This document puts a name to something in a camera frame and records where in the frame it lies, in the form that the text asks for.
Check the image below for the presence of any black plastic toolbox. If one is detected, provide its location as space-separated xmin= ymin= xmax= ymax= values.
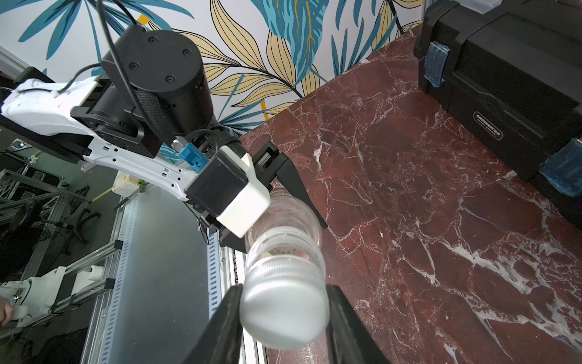
xmin=414 ymin=1 xmax=581 ymax=225

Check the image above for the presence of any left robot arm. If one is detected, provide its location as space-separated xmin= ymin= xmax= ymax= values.
xmin=1 ymin=25 xmax=272 ymax=253

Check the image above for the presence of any white bottle cap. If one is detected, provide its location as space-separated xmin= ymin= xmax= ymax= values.
xmin=239 ymin=255 xmax=330 ymax=350

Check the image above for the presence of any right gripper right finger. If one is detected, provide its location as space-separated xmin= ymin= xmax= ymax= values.
xmin=326 ymin=285 xmax=390 ymax=364

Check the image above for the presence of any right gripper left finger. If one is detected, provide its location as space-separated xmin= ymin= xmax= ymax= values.
xmin=183 ymin=285 xmax=243 ymax=364

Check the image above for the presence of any aluminium front rail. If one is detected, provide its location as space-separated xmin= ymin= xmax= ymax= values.
xmin=17 ymin=181 xmax=269 ymax=364

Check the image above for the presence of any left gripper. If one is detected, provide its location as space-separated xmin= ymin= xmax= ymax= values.
xmin=199 ymin=142 xmax=328 ymax=253

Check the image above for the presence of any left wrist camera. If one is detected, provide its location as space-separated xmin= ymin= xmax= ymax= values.
xmin=171 ymin=136 xmax=271 ymax=238

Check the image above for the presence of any small clear bottle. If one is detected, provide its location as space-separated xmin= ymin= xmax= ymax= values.
xmin=245 ymin=190 xmax=326 ymax=290

